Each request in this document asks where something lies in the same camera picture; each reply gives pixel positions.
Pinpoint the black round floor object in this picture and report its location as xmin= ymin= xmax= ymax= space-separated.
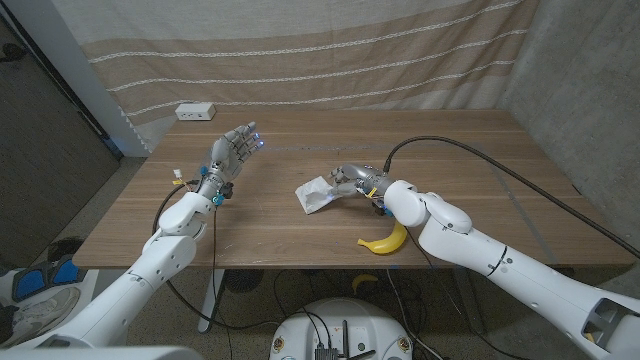
xmin=224 ymin=268 xmax=265 ymax=294
xmin=47 ymin=235 xmax=86 ymax=264

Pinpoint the thick black cable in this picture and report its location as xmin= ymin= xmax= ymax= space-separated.
xmin=382 ymin=135 xmax=640 ymax=259
xmin=152 ymin=184 xmax=281 ymax=331

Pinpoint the thin black cable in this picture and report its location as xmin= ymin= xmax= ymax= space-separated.
xmin=403 ymin=228 xmax=439 ymax=274
xmin=209 ymin=205 xmax=236 ymax=360

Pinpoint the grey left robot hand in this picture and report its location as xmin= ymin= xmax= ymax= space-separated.
xmin=197 ymin=121 xmax=265 ymax=195

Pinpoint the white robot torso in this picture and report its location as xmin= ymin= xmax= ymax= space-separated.
xmin=268 ymin=297 xmax=415 ymax=360

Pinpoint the white power strip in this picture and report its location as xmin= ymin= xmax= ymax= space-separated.
xmin=174 ymin=102 xmax=217 ymax=122

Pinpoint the dark perforated panel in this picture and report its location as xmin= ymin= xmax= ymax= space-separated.
xmin=0 ymin=14 xmax=121 ymax=269

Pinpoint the blue and black foot pedal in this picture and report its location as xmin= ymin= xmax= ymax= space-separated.
xmin=12 ymin=254 xmax=89 ymax=303

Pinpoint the beige striped curtain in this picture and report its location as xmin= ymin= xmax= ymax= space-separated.
xmin=52 ymin=0 xmax=541 ymax=151

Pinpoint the metal table leg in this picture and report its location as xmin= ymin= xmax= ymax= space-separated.
xmin=452 ymin=269 xmax=487 ymax=335
xmin=197 ymin=268 xmax=226 ymax=334

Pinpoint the yellow toy banana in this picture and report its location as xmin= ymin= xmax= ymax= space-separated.
xmin=351 ymin=273 xmax=380 ymax=295
xmin=356 ymin=219 xmax=409 ymax=256

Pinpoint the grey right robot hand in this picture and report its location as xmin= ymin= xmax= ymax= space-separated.
xmin=329 ymin=163 xmax=394 ymax=201

